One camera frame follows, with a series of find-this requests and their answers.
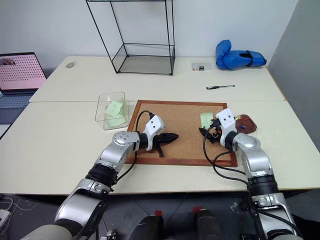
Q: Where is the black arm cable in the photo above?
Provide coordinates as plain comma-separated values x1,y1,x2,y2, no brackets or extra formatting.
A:
113,110,156,184
202,123,251,187

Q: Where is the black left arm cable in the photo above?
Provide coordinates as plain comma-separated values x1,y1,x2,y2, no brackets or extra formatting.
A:
113,110,156,184

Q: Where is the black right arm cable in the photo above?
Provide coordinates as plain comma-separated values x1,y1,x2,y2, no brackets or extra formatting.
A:
202,123,251,187

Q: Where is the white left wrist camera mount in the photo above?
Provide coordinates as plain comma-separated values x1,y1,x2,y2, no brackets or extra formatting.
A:
143,114,167,152

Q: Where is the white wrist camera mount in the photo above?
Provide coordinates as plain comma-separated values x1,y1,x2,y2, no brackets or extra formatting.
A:
215,107,239,147
143,114,167,152

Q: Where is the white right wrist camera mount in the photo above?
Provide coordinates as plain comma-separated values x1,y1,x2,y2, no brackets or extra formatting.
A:
215,107,239,147

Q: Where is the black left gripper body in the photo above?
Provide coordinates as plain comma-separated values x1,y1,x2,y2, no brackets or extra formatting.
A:
151,133,168,151

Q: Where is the black wire frame shelf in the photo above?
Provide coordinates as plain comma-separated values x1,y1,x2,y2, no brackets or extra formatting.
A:
85,0,176,77

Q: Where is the white cable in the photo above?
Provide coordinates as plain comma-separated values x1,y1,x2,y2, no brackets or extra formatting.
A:
0,196,39,214

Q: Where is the wood-framed cork board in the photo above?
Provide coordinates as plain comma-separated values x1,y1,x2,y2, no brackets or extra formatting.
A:
123,99,239,168

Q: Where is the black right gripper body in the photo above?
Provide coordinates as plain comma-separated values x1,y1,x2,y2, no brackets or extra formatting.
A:
208,118,223,145

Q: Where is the white power strip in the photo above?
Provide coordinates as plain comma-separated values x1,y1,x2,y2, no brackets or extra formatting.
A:
0,208,11,229

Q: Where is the blue boxing glove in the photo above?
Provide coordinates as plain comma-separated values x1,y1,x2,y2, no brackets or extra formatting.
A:
215,39,267,71

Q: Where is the grey partition panel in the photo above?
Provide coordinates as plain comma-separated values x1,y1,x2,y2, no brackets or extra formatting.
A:
265,0,320,198

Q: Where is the black pen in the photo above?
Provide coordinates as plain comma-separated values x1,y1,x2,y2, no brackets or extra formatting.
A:
206,84,236,90

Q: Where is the dark rounded shape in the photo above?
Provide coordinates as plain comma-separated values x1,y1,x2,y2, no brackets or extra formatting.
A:
134,214,165,240
195,209,222,240

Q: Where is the green sticky note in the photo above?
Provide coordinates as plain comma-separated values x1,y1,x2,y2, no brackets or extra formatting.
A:
105,99,124,117
105,116,126,129
200,111,214,129

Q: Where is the brown tray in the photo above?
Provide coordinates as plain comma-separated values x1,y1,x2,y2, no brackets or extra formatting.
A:
235,114,258,135

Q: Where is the clear plastic box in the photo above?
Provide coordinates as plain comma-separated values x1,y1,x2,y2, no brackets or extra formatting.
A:
94,91,130,131

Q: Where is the laptop with pink screen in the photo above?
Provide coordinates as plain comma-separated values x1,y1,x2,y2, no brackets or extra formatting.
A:
0,51,48,126

